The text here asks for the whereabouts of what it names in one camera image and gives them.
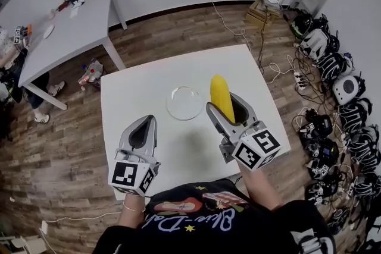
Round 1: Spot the white cable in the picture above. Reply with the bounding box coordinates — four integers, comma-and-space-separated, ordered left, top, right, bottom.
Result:
209, 0, 254, 52

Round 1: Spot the white square table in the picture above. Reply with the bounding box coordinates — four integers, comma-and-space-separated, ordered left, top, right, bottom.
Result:
99, 43, 291, 200

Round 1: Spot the person's left forearm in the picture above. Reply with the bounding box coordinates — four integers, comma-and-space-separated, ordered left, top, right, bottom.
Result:
117, 192, 148, 230

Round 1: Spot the small grey disc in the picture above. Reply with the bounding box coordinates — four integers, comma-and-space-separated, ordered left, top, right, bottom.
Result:
42, 24, 55, 40

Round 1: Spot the person's black shirt torso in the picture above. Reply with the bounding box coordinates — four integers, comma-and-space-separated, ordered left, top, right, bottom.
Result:
94, 177, 338, 254

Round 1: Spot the clear trash bag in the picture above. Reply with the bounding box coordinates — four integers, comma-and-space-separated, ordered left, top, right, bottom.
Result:
77, 58, 105, 87

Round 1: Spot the white rounded helmet device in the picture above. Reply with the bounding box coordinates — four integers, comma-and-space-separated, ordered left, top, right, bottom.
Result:
332, 75, 366, 105

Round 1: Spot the clear glass plate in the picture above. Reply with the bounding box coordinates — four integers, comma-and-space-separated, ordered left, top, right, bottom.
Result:
165, 86, 202, 121

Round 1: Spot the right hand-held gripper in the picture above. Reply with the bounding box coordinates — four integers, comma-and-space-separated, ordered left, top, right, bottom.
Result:
205, 92, 282, 172

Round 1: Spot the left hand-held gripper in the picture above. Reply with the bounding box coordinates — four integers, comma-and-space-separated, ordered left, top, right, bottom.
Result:
108, 114, 162, 197

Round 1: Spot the yellow corn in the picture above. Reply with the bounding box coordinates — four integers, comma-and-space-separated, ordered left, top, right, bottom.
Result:
210, 74, 237, 124

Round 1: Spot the white power strip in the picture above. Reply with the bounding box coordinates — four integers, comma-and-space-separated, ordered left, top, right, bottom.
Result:
292, 69, 308, 92

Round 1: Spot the black cable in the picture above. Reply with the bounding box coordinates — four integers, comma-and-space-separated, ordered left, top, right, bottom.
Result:
257, 22, 266, 75

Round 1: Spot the person's right forearm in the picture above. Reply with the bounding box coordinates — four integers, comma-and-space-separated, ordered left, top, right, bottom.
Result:
239, 167, 284, 214

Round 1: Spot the thin wrist bracelet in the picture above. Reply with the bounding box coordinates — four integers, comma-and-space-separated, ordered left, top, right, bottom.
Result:
123, 202, 147, 214

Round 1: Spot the row of black white headsets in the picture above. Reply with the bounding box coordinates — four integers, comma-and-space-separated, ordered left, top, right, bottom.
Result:
291, 12, 381, 236

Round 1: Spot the grey long table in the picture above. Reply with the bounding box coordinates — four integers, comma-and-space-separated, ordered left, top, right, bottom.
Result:
17, 0, 129, 111

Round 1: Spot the wooden crate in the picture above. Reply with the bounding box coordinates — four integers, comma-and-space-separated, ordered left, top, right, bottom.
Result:
244, 0, 281, 30

